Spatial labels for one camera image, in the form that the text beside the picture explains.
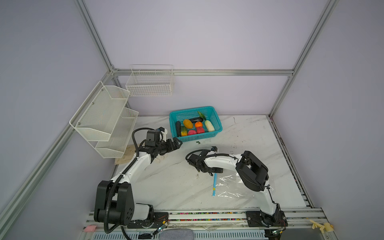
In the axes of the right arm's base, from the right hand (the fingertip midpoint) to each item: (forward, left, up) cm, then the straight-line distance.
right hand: (215, 168), depth 91 cm
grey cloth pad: (-34, +21, +2) cm, 40 cm away
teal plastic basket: (+44, +3, +6) cm, 44 cm away
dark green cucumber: (+30, +26, +4) cm, 39 cm away
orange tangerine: (+34, +11, +4) cm, 36 cm away
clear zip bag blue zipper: (-10, -8, -1) cm, 13 cm away
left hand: (+7, +24, +14) cm, 29 cm away
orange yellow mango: (+32, +19, +6) cm, 38 cm away
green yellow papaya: (+27, +22, +5) cm, 35 cm away
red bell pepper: (+27, +10, +5) cm, 29 cm away
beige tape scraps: (-29, -52, 0) cm, 59 cm away
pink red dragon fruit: (+24, +16, +6) cm, 30 cm away
